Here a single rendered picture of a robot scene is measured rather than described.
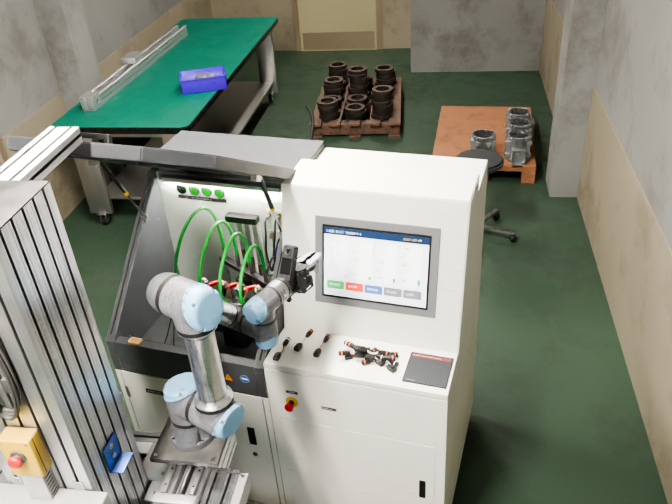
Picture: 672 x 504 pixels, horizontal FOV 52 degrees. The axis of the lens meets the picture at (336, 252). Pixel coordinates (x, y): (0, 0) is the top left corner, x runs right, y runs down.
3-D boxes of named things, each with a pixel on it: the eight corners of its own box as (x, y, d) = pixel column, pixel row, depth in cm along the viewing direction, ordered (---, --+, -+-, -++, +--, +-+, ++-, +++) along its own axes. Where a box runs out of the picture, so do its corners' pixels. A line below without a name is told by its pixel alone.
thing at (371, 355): (336, 364, 254) (335, 352, 251) (344, 345, 262) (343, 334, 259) (396, 374, 247) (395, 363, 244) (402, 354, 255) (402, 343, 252)
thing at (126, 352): (123, 370, 286) (113, 341, 277) (128, 363, 290) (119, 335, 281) (258, 397, 268) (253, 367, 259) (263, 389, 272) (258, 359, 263)
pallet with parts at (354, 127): (407, 89, 758) (406, 47, 732) (400, 139, 650) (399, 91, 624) (326, 91, 772) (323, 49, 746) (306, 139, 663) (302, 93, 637)
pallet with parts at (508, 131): (542, 183, 559) (547, 142, 539) (430, 182, 574) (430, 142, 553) (528, 120, 668) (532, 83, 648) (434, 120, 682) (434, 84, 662)
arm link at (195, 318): (215, 406, 217) (183, 265, 187) (251, 424, 210) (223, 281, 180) (188, 431, 209) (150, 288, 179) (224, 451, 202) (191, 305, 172)
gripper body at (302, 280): (297, 280, 230) (275, 299, 222) (292, 258, 226) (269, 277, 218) (315, 284, 226) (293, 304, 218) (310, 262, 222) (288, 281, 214)
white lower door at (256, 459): (153, 478, 324) (119, 371, 286) (156, 474, 326) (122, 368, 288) (280, 508, 305) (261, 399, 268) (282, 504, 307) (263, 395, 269)
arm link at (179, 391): (188, 393, 224) (180, 362, 216) (218, 408, 217) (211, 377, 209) (161, 417, 215) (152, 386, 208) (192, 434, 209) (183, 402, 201)
